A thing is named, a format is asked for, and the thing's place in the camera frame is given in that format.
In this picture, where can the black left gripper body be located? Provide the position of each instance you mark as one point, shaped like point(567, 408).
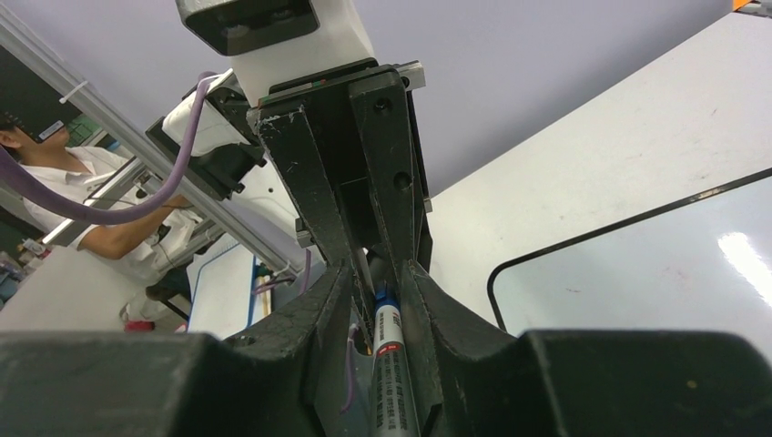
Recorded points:
point(331, 88)

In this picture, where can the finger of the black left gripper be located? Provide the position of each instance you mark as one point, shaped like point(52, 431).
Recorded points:
point(386, 123)
point(318, 157)

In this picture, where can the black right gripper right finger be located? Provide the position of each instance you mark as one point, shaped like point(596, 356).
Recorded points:
point(469, 378)

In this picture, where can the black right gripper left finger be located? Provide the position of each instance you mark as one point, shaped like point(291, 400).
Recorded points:
point(284, 376)

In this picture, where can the white blue whiteboard marker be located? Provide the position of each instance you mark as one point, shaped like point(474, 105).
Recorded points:
point(393, 411)

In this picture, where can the black framed whiteboard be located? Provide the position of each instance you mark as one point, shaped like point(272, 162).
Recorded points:
point(699, 263)

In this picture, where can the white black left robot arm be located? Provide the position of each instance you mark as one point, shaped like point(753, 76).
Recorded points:
point(228, 162)

